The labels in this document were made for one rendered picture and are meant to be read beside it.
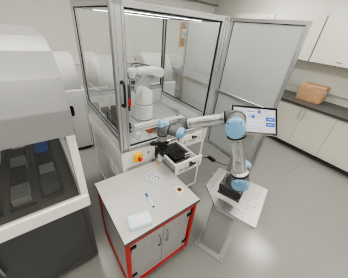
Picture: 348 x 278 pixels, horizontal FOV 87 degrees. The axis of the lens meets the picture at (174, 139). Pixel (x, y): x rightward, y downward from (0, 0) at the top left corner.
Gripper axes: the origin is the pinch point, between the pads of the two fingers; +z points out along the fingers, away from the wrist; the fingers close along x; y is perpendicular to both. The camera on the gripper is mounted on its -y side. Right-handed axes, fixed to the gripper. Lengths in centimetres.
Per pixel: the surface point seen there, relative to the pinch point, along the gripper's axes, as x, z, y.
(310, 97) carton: 327, -3, 84
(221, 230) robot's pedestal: 21, 60, 60
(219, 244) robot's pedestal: 21, 80, 63
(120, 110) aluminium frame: -10.7, -36.1, -29.4
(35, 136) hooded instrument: -67, -42, -19
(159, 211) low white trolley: -22.9, 20.9, 22.4
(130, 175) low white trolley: -12.2, 21.2, -19.9
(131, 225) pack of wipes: -45, 17, 17
